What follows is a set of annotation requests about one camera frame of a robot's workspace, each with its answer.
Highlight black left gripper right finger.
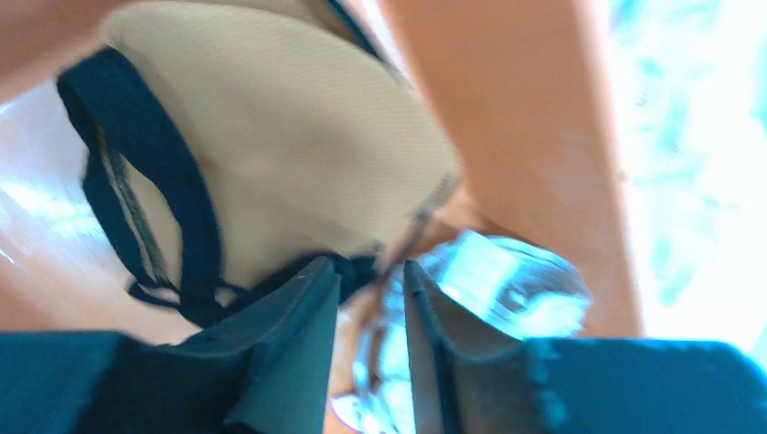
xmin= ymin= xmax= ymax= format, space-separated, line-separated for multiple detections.
xmin=403 ymin=261 xmax=766 ymax=434

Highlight beige crumpled garment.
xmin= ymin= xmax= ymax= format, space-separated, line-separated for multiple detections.
xmin=330 ymin=231 xmax=592 ymax=433

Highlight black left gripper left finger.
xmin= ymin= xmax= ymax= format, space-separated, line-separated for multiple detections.
xmin=1 ymin=258 xmax=341 ymax=433

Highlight orange bra black straps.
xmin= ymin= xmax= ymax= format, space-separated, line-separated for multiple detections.
xmin=56 ymin=0 xmax=462 ymax=329

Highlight orange plastic tub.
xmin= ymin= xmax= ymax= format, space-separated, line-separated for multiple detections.
xmin=0 ymin=0 xmax=645 ymax=434

